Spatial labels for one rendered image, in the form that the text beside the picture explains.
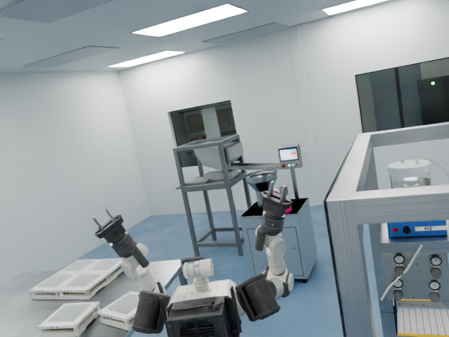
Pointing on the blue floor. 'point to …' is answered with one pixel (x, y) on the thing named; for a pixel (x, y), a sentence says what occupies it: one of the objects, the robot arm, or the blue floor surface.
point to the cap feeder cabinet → (250, 220)
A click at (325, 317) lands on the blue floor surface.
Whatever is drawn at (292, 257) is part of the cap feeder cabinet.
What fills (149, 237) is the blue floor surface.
